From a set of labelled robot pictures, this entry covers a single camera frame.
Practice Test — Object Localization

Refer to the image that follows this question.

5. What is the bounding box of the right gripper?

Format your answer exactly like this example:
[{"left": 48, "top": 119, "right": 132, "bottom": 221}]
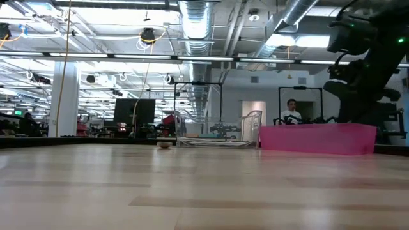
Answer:
[{"left": 322, "top": 59, "right": 403, "bottom": 124}]

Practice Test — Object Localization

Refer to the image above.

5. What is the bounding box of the black monitor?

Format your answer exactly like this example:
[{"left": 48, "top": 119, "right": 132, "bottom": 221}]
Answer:
[
  {"left": 375, "top": 102, "right": 399, "bottom": 124},
  {"left": 113, "top": 98, "right": 157, "bottom": 125}
]

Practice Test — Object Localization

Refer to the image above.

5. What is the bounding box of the pink-red plastic bin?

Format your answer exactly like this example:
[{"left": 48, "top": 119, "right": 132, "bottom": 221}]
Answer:
[{"left": 258, "top": 123, "right": 378, "bottom": 156}]

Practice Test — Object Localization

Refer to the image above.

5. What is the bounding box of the person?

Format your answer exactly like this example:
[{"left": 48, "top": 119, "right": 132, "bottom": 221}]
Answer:
[
  {"left": 18, "top": 111, "right": 42, "bottom": 137},
  {"left": 280, "top": 98, "right": 303, "bottom": 125}
]

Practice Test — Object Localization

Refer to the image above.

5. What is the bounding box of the clear plastic bin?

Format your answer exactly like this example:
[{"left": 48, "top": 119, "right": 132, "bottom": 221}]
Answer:
[{"left": 174, "top": 110, "right": 263, "bottom": 150}]

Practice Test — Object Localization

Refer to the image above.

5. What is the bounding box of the long ceiling light bar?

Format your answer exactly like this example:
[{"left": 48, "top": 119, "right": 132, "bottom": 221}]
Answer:
[{"left": 0, "top": 52, "right": 409, "bottom": 68}]

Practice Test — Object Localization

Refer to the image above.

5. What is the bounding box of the red chair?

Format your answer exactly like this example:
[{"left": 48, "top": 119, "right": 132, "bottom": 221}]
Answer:
[{"left": 161, "top": 114, "right": 176, "bottom": 137}]

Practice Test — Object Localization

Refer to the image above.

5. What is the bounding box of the white pillar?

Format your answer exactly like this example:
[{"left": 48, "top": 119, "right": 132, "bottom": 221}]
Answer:
[{"left": 47, "top": 61, "right": 81, "bottom": 138}]

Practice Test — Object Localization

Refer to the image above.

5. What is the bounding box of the black rig frame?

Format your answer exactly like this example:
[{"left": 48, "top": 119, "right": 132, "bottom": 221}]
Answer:
[
  {"left": 173, "top": 81, "right": 224, "bottom": 124},
  {"left": 277, "top": 85, "right": 323, "bottom": 124}
]

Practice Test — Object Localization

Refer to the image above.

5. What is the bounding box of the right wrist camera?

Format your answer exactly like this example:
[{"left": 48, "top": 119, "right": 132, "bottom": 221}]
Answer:
[{"left": 327, "top": 17, "right": 378, "bottom": 55}]

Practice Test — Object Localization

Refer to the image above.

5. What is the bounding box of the silver ventilation duct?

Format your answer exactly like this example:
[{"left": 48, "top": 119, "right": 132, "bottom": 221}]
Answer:
[
  {"left": 178, "top": 0, "right": 214, "bottom": 112},
  {"left": 245, "top": 0, "right": 320, "bottom": 72}
]

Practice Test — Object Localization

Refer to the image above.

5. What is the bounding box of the yellow power cable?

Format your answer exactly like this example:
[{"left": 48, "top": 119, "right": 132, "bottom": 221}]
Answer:
[
  {"left": 54, "top": 0, "right": 73, "bottom": 138},
  {"left": 131, "top": 29, "right": 167, "bottom": 139}
]

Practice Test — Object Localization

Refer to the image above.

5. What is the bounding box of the black cord reel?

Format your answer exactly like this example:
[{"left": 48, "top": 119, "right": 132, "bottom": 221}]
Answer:
[
  {"left": 140, "top": 27, "right": 157, "bottom": 44},
  {"left": 0, "top": 22, "right": 12, "bottom": 41}
]

